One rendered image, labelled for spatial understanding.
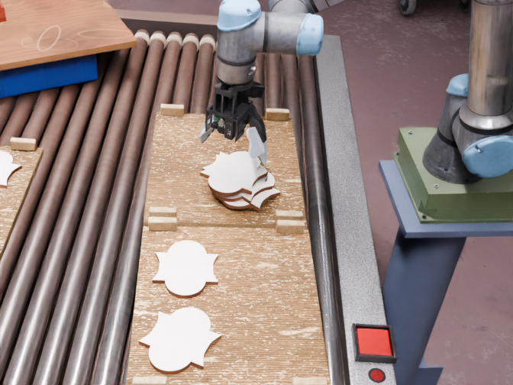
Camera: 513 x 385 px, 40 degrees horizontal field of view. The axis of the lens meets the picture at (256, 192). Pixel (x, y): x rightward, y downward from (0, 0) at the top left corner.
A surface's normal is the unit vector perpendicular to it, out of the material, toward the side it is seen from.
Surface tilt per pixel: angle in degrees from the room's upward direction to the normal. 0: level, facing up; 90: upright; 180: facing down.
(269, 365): 0
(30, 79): 90
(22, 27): 0
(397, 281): 90
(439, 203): 90
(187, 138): 0
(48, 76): 90
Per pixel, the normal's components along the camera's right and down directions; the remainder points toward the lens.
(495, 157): 0.04, 0.73
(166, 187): 0.07, -0.76
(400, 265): -0.88, 0.26
